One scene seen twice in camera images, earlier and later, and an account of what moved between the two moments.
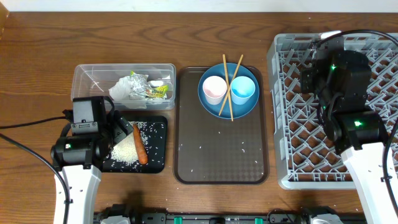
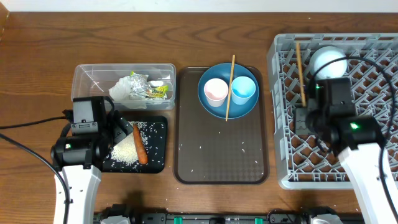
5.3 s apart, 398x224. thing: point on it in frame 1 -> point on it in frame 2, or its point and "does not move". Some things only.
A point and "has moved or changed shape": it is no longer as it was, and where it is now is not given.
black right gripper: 305,78 -> 300,114
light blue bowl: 328,34 has moved or changed shape
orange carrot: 142,156 does not move
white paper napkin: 120,90 does not move
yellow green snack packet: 157,91 does not move
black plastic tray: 155,132 does not move
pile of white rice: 126,150 does not move
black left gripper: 120,130 does not move
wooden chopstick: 228,89 -> 301,74
